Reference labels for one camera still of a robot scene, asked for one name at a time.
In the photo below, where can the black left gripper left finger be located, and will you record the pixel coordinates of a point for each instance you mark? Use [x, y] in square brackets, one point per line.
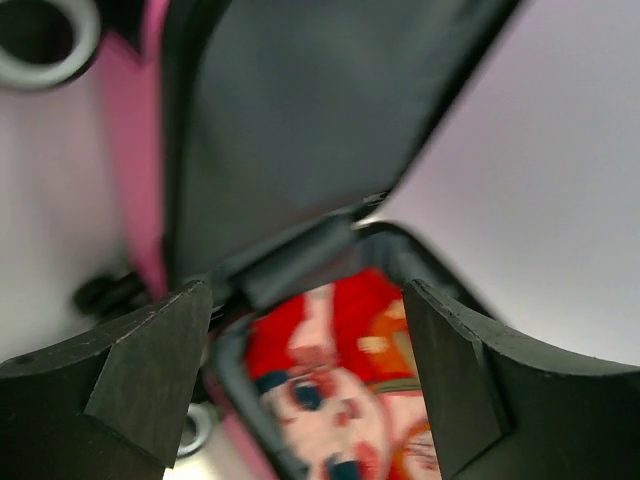
[109, 403]

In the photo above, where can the red cartoon print cloth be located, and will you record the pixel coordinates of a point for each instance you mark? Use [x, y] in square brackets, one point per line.
[335, 368]

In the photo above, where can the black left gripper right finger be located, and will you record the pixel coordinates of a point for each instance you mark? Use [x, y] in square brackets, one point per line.
[503, 405]

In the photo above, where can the pink hard-shell suitcase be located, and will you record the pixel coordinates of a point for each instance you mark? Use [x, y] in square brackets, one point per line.
[257, 139]

